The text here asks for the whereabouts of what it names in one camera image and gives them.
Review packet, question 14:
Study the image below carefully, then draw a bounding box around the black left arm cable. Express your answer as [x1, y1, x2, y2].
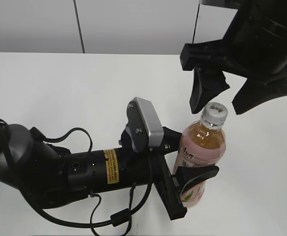
[30, 126, 152, 235]

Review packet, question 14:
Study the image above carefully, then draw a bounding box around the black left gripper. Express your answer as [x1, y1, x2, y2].
[117, 126, 219, 220]

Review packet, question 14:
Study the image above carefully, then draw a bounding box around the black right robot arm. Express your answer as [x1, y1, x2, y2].
[180, 0, 287, 115]

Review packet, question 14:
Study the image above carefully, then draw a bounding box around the white bottle cap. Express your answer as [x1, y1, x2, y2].
[201, 102, 228, 124]

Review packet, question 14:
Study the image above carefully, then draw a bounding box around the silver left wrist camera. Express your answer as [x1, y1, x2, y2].
[126, 97, 164, 153]

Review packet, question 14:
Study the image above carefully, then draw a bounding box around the pink oolong tea bottle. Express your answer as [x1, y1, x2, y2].
[172, 118, 227, 209]

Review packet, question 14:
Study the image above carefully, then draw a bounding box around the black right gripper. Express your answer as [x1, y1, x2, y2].
[179, 39, 287, 115]

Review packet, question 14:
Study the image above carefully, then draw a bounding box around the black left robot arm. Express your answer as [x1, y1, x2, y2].
[0, 109, 219, 228]

